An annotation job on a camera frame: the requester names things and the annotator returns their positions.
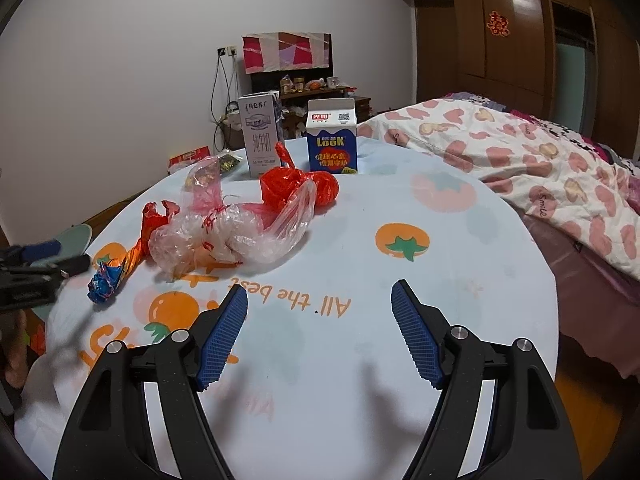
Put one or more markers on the light blue round basin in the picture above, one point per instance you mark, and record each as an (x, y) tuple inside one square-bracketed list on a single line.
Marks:
[(74, 241)]

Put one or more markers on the blue white milk carton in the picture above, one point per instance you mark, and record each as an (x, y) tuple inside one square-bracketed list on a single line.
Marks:
[(331, 133)]

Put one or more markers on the wall power socket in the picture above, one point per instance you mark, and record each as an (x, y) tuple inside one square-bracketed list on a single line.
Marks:
[(227, 51)]

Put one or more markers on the small dark snack packet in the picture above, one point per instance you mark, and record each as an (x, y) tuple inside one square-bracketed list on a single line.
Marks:
[(228, 162)]

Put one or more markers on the brown wooden wardrobe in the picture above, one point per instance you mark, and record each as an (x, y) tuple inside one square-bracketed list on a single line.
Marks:
[(557, 50)]

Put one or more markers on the red cardboard box on floor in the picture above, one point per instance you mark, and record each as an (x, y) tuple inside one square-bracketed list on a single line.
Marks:
[(187, 159)]

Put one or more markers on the red plastic bag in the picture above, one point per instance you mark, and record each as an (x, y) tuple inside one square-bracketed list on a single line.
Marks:
[(278, 184)]

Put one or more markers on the orange blue snack wrapper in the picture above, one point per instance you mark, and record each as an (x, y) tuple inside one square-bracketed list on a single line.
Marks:
[(111, 274)]

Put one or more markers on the white fruit-print tablecloth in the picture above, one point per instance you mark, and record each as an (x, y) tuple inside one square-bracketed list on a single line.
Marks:
[(320, 384)]

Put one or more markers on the red double-happiness decal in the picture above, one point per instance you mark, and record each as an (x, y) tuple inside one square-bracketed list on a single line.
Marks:
[(498, 24)]

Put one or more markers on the bed with mauve skirt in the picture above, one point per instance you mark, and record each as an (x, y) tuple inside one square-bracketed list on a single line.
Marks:
[(599, 305)]

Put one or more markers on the clear plastic bag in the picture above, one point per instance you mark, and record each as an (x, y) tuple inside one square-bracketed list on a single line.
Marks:
[(210, 231)]

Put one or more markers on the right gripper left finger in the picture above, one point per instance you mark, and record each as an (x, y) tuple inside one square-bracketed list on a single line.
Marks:
[(108, 434)]

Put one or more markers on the tall grey white carton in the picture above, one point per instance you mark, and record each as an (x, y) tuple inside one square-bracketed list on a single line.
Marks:
[(261, 118)]

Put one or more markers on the heart-print white quilt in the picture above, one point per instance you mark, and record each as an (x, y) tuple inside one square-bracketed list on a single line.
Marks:
[(533, 165)]

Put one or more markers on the television with pink cover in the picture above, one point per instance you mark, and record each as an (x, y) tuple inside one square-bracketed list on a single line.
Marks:
[(270, 56)]

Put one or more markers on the wooden tv cabinet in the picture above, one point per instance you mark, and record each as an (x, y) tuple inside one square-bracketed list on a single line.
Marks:
[(294, 108)]

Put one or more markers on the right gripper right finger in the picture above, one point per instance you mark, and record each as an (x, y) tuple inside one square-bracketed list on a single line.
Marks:
[(529, 435)]

